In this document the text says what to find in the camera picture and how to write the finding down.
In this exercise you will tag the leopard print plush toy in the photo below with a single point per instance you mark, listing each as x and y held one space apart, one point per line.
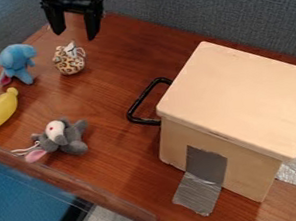
69 59

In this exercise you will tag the blue plush elephant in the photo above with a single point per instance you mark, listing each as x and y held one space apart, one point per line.
16 63

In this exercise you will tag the grey plush animal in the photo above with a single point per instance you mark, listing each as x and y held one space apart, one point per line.
61 137

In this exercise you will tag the cabinet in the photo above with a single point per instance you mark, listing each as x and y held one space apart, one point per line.
239 112

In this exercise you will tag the grey tape strip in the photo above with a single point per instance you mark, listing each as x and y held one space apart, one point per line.
202 180

